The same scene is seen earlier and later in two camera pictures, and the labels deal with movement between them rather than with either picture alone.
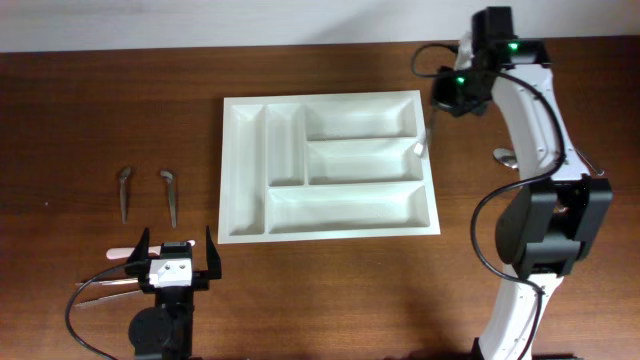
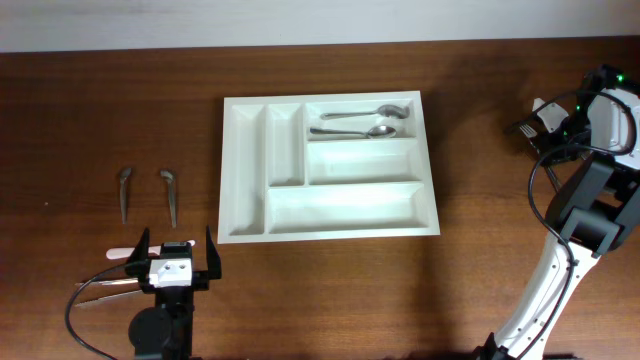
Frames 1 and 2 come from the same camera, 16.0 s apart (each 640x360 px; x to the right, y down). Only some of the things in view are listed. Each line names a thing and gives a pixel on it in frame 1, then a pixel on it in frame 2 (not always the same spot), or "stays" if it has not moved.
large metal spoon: (421, 144) → (388, 110)
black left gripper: (200, 279) stays
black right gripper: (441, 100) → (545, 147)
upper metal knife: (110, 282) stays
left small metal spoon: (124, 177) stays
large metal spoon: (506, 156) → (377, 132)
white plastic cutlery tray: (323, 167) stays
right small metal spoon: (171, 195) stays
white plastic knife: (127, 253) stays
